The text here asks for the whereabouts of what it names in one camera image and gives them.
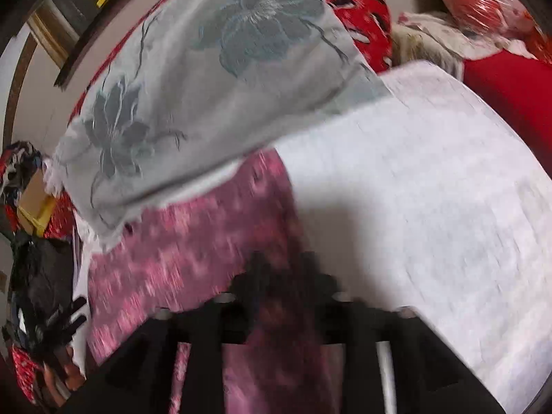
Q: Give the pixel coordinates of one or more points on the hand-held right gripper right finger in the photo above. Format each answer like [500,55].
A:
[311,276]

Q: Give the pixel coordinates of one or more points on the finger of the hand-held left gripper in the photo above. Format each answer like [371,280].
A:
[67,323]

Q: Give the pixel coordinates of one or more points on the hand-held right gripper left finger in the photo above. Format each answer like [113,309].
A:
[258,276]

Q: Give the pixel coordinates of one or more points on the purple pink floral garment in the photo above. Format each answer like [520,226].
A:
[194,258]

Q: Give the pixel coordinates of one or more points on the pile of mixed clothes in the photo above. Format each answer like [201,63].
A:
[17,168]

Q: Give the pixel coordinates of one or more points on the person's left hand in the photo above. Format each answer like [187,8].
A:
[64,375]

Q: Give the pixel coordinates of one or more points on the dark olive jacket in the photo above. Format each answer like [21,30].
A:
[43,276]

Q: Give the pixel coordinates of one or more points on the white quilted bedspread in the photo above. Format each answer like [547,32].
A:
[431,224]

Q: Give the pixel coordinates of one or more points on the brown cardboard box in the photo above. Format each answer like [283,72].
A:
[32,194]

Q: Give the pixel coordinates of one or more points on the grey flower print pillow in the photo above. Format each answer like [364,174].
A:
[241,95]

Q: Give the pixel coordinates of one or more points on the beige crumpled cloth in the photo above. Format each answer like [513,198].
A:
[427,47]

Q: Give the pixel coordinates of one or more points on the plain red cloth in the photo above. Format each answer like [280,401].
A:
[509,95]

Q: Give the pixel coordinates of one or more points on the dark wooden shelf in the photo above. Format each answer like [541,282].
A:
[112,21]

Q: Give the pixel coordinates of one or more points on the plastic wrapped stuffed toy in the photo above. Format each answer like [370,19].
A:
[483,4]

